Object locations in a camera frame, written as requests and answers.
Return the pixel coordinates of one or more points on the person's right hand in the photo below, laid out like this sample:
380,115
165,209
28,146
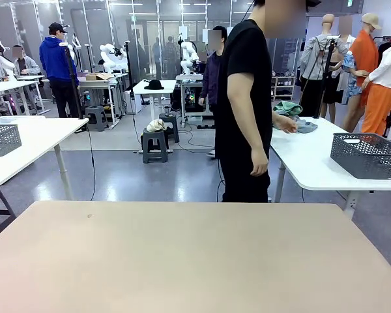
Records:
260,163

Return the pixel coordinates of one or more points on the person's left hand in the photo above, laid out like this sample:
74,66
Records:
285,124

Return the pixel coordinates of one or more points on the green terry towel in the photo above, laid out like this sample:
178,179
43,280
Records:
288,107

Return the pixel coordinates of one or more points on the grey-blue towel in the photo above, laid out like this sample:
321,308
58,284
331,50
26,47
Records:
304,126

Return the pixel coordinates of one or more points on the person's right forearm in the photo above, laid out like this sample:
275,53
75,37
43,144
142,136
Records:
252,130

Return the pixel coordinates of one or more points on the grey plastic woven basket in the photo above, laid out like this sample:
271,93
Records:
3,140
365,159

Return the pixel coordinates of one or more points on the white shoe shelf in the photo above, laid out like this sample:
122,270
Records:
283,88

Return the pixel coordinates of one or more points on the person in black clothes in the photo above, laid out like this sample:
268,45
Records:
244,81

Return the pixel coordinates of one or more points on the black tripod stand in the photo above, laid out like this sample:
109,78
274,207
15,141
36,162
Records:
324,78
72,75

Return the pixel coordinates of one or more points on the mannequin in grey shirt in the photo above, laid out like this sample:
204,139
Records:
314,52

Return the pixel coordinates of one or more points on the person in dark purple jacket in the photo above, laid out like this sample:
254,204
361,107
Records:
211,78

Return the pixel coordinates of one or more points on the grey plastic stool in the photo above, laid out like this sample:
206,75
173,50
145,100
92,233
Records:
96,117
172,127
154,148

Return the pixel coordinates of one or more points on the mannequin in white open shirt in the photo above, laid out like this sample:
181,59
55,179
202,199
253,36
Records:
347,45

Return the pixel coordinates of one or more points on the mannequin in orange trousers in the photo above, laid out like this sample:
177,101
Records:
382,98

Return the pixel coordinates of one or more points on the grey workbench desk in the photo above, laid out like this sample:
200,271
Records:
192,77
97,84

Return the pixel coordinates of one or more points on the mannequin in orange top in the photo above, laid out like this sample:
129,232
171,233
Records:
365,55

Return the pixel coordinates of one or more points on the beige rolled cloth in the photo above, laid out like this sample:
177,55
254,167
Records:
156,125

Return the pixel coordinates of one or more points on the white standing desk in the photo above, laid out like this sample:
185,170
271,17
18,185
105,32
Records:
167,84

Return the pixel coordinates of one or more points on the black hat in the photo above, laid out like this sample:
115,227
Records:
154,85

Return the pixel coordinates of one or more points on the brown cardboard box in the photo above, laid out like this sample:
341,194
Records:
97,77

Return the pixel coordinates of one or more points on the person in blue hoodie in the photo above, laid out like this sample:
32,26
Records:
55,62

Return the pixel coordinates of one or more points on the seated person in grey shirt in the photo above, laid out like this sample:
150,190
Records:
27,66

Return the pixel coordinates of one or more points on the clear plastic container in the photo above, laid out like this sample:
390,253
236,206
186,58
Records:
3,120

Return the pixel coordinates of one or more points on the white background desk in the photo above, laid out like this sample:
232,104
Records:
6,84

